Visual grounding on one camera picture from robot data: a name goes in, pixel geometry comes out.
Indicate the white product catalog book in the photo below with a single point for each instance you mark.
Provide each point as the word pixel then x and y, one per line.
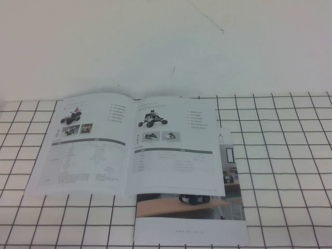
pixel 103 150

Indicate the brochure with photo cover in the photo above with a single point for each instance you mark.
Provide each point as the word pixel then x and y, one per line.
pixel 192 230

